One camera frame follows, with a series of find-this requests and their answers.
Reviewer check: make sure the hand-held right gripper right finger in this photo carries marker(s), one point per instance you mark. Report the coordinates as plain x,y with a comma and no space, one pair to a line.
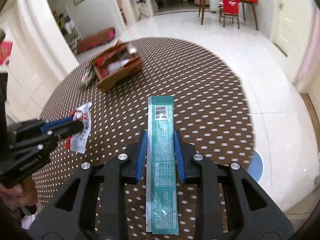
179,155

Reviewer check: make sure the red paper decoration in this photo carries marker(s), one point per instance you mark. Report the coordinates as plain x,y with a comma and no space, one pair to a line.
5,52

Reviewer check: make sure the red and white wrapper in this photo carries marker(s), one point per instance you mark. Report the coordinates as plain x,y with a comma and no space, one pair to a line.
80,142

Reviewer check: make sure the wooden chair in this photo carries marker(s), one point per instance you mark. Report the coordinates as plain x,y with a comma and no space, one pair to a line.
230,20

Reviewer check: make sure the teal snack packet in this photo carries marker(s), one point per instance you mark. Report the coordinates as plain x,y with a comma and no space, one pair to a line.
162,130

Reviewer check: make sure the red padded bench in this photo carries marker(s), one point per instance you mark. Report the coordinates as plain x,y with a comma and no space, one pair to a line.
96,38

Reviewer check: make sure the white crumpled tissue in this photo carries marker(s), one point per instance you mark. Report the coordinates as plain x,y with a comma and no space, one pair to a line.
116,66

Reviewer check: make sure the dark crumpled wrapper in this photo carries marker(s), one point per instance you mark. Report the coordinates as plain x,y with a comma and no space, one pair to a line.
87,78

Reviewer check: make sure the white metal rack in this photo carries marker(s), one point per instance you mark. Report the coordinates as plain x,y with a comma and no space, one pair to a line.
72,40

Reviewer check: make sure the person's left hand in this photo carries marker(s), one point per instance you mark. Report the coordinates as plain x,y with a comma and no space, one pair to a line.
15,196

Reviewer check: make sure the white panelled door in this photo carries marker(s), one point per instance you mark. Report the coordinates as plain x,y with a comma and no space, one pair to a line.
22,85

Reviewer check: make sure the wooden coat stand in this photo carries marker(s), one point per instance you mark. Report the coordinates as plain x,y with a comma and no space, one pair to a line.
143,12

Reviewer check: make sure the red shirt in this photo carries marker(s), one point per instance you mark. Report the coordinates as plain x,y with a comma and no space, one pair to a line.
230,3

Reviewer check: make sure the brown cardboard box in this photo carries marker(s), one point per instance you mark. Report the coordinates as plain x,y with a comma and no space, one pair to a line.
112,80

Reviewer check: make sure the brown polka dot tablecloth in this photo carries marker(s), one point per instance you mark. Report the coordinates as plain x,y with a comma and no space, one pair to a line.
200,92

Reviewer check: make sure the white tote bag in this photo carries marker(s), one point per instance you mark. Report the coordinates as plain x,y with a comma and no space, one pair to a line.
69,27

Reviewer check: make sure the blue plastic stool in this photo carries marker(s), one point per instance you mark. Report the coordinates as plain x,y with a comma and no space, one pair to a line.
257,166

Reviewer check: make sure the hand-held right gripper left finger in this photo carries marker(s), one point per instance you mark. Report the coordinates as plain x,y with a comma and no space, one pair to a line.
141,155

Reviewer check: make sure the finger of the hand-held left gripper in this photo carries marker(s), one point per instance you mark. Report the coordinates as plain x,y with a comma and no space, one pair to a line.
56,125
70,128

